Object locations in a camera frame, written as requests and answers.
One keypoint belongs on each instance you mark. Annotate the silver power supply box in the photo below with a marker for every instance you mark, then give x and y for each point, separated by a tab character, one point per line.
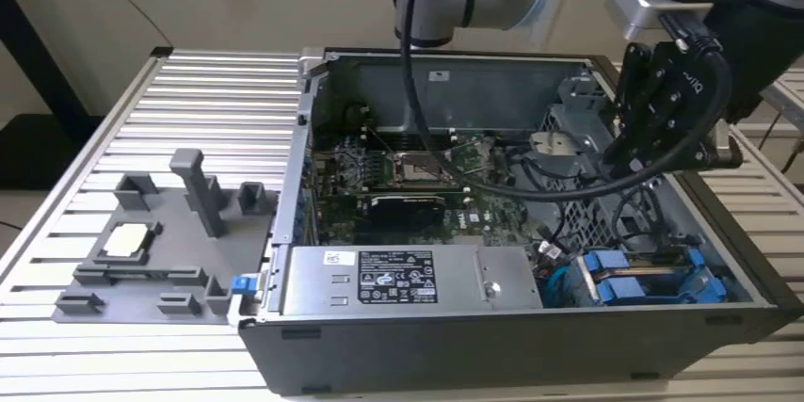
503	270

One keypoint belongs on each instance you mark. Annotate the silver CPU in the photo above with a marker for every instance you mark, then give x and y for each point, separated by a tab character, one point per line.
128	239

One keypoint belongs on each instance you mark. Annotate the black graphics card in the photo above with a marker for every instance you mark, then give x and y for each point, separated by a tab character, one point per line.
408	211

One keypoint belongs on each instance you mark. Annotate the grey parts rack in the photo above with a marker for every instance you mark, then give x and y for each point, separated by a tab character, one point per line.
158	289

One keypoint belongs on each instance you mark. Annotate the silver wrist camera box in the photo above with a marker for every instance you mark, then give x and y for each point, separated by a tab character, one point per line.
640	2

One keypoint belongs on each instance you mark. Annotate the green motherboard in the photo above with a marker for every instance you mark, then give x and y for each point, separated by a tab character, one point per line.
496	228

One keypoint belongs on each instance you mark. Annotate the blue case latch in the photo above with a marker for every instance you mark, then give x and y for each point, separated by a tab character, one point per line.
242	285

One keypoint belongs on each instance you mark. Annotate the grey open PC case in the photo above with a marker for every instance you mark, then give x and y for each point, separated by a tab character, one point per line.
440	359

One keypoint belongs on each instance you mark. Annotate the hard disk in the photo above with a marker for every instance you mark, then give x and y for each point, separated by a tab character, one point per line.
612	263

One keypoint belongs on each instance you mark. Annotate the CPU socket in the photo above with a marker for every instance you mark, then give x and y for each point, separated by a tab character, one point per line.
418	171

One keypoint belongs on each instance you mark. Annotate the grey metal drive cage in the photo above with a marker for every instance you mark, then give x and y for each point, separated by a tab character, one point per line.
566	166

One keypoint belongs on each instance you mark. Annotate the black stand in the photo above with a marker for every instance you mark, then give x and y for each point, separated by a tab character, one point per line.
38	152

